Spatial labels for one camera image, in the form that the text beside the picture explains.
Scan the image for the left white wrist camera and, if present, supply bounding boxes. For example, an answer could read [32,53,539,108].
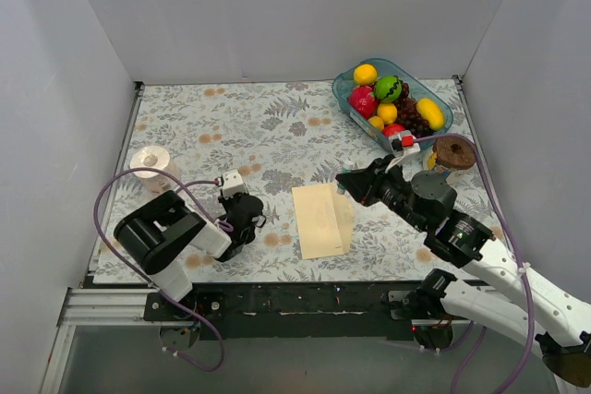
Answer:
[221,169,248,199]

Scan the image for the red strawberry toy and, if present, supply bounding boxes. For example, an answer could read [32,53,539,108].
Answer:
[347,86,378,119]

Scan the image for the floral patterned table mat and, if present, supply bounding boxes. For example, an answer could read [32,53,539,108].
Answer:
[94,78,521,284]

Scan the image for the teal plastic fruit basket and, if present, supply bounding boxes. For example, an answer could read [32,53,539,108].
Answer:
[332,58,453,152]

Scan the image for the white labelled jar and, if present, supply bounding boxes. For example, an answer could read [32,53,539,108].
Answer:
[422,151,466,185]

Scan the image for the small yellow lemon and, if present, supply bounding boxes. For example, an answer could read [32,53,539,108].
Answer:
[377,103,398,125]

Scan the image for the beige paper envelope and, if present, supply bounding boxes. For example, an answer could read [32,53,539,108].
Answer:
[292,184,355,259]

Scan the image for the yellow orange fruit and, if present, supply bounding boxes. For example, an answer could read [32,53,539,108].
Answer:
[353,64,378,86]

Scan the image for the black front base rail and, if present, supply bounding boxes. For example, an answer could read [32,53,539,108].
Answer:
[143,281,454,349]

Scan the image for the dark purple grapes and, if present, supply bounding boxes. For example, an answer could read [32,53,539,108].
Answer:
[393,83,434,137]

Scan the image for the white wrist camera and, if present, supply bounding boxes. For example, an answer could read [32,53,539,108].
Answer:
[386,130,421,172]
[221,169,248,199]

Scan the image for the green watermelon toy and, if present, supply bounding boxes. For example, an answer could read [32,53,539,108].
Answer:
[374,76,403,103]

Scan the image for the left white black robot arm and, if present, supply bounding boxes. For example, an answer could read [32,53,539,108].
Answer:
[114,191,266,320]

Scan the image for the small orange lemon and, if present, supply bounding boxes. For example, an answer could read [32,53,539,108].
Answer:
[368,115,385,133]

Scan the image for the aluminium frame profile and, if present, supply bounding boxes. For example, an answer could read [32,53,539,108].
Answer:
[39,287,163,394]

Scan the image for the red apple toy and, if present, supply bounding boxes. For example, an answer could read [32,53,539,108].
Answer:
[382,123,405,138]

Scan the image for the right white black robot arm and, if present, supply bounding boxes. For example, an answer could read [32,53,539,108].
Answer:
[336,157,590,388]

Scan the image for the yellow mango toy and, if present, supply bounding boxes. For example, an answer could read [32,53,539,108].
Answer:
[416,97,446,131]

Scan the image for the white toilet paper roll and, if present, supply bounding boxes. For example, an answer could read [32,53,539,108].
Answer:
[129,145,181,195]

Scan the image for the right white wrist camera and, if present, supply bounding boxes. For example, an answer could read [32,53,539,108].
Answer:
[386,130,421,172]

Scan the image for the green white glue stick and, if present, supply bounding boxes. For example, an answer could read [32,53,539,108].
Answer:
[336,160,355,195]

